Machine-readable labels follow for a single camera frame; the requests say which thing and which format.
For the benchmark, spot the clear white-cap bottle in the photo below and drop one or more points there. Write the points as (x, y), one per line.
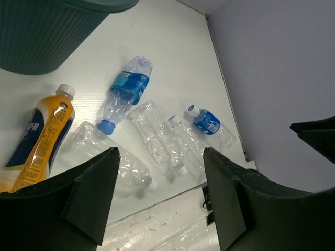
(190, 142)

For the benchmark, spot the dark green ribbed bin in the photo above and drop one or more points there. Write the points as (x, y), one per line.
(37, 37)

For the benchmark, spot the clear ribbed bottle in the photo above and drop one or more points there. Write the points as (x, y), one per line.
(158, 138)

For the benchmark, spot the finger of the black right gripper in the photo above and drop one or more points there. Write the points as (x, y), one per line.
(318, 134)

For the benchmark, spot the small Pocari Sweat bottle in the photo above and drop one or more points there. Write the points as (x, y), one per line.
(216, 134)

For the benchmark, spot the large blue-label clear bottle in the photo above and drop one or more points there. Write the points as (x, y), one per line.
(126, 91)

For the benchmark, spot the yellow drink bottle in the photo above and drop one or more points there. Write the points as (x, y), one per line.
(32, 160)

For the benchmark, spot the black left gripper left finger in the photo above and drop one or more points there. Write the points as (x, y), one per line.
(66, 212)

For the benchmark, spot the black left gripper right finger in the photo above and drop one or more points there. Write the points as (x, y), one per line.
(252, 212)

